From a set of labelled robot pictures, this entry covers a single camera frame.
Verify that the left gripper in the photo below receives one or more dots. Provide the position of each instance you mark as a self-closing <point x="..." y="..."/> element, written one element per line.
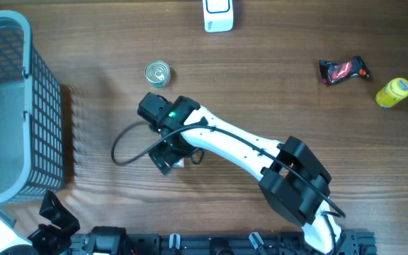
<point x="57" y="241"/>

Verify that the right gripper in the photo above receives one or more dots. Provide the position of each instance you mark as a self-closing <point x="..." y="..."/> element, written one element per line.
<point x="163" y="146"/>

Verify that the red white small carton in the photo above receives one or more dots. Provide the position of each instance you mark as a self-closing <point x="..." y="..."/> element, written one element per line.
<point x="179" y="164"/>

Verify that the green labelled round container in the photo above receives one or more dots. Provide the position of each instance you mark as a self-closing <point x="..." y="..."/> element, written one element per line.
<point x="157" y="73"/>

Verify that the black red snack wrapper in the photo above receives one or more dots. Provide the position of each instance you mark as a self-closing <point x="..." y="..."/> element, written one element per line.
<point x="333" y="73"/>

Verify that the yellow lidded small bottle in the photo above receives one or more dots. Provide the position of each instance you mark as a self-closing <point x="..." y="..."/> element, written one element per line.
<point x="392" y="93"/>

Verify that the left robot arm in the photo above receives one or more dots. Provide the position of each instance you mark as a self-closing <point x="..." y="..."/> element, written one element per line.
<point x="101" y="240"/>

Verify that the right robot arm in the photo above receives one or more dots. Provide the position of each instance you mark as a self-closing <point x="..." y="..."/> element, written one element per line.
<point x="293" y="181"/>

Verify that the white barcode scanner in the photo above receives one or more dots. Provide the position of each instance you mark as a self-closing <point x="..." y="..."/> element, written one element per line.
<point x="218" y="15"/>

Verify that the grey plastic mesh basket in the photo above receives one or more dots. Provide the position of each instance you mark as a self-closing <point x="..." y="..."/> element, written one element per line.
<point x="31" y="136"/>

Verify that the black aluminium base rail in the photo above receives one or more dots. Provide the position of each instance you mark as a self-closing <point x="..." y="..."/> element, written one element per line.
<point x="283" y="243"/>

